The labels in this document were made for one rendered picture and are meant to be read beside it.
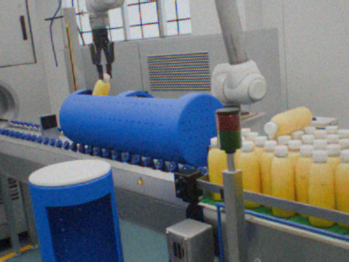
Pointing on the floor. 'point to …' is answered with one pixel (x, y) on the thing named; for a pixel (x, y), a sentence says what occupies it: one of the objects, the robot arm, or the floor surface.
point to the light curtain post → (74, 48)
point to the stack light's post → (235, 215)
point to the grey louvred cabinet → (185, 67)
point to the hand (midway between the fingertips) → (105, 71)
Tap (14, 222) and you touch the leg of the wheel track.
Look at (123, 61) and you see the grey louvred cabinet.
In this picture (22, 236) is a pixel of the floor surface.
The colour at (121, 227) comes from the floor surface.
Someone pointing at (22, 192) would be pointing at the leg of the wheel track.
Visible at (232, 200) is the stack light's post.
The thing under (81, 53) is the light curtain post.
